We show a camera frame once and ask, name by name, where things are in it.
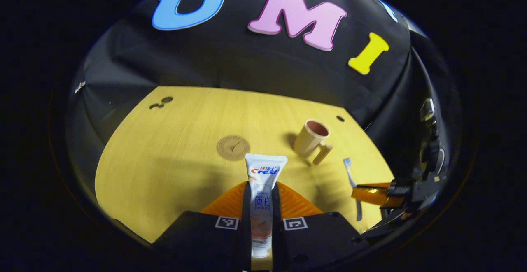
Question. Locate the white toothpaste tube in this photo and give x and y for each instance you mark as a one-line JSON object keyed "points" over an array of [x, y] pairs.
{"points": [[263, 173]]}

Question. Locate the white cloth clip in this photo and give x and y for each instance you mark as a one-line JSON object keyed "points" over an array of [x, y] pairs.
{"points": [[79, 87]]}

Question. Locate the beige cup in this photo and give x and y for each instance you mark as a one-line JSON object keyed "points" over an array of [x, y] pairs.
{"points": [[306, 140]]}

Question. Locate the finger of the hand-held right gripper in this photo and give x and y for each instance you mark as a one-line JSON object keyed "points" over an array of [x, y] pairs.
{"points": [[393, 203], [374, 191]]}

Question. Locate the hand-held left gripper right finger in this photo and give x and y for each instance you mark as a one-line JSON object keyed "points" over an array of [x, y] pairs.
{"points": [[321, 239]]}

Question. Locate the white toothbrush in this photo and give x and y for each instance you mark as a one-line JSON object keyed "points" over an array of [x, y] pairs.
{"points": [[348, 169]]}

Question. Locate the round brown coaster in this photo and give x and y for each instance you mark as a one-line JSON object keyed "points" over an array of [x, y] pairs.
{"points": [[232, 147]]}

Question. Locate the black backdrop cloth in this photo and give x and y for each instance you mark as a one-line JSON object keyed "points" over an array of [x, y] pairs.
{"points": [[206, 54]]}

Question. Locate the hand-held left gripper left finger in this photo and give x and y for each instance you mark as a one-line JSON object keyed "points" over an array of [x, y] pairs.
{"points": [[197, 239]]}

